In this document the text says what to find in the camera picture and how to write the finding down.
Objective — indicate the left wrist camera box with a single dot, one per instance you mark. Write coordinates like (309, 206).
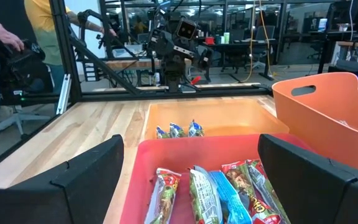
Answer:
(186, 29)

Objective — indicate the black aluminium rig frame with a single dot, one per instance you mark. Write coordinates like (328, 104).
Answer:
(61, 46)

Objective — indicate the small red object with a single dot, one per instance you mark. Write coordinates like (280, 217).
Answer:
(195, 80)

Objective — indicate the red container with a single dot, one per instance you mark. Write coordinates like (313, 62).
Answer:
(209, 41)

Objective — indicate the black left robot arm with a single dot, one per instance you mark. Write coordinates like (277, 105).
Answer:
(174, 71)

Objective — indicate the silver metal strut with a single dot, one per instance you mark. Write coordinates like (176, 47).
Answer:
(64, 93)

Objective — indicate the green white cup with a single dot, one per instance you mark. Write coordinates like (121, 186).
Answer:
(226, 38)

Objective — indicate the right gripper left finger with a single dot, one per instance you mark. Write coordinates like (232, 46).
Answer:
(57, 202)

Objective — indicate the translucent pink shallow bin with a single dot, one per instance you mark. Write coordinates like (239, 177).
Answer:
(182, 155)

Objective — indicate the wooden workbench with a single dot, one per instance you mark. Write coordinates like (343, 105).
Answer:
(129, 64)

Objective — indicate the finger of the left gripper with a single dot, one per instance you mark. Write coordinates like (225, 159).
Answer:
(155, 42)
(204, 59)

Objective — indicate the translucent orange shallow bin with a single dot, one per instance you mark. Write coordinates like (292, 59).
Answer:
(228, 118)

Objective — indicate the light blue granola bar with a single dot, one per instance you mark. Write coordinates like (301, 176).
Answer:
(195, 129)
(162, 133)
(176, 130)

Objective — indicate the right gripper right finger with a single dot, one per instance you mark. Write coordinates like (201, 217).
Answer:
(315, 193)

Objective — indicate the bright blue granola bar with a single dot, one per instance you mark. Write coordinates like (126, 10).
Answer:
(230, 202)

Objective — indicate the office chair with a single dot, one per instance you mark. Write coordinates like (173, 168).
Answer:
(19, 119)

